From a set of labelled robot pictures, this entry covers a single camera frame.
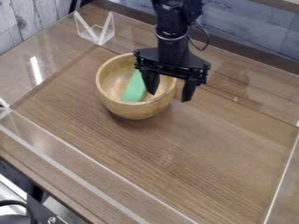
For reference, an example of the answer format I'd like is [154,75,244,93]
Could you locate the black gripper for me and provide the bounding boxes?
[133,36,210,102]

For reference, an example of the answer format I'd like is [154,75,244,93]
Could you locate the green rectangular block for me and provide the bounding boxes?
[120,69,145,102]

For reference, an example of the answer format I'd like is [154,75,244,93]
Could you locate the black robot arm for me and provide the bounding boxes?
[133,0,210,102]

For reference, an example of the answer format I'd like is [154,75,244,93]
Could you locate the wooden bowl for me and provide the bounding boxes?
[96,53,177,120]

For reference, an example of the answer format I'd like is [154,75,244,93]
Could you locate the clear acrylic tray walls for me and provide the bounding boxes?
[0,15,299,224]

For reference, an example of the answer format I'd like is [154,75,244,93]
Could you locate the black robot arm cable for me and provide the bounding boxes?
[186,20,210,53]

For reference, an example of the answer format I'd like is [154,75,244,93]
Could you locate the clear acrylic corner bracket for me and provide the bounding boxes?
[73,11,114,46]

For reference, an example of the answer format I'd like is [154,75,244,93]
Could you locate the black metal table bracket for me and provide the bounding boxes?
[26,195,68,224]

